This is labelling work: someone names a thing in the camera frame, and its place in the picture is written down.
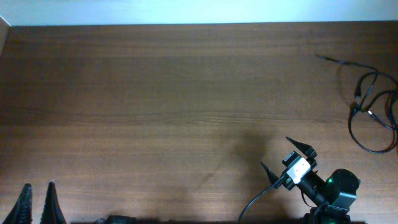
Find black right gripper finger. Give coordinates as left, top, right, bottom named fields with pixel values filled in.
left=286, top=137, right=317, bottom=157
left=260, top=162, right=279, bottom=185

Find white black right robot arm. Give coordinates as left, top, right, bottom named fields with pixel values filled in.
left=261, top=138, right=360, bottom=224

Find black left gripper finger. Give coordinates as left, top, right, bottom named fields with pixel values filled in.
left=2, top=184, right=33, bottom=224
left=40, top=182, right=67, bottom=224

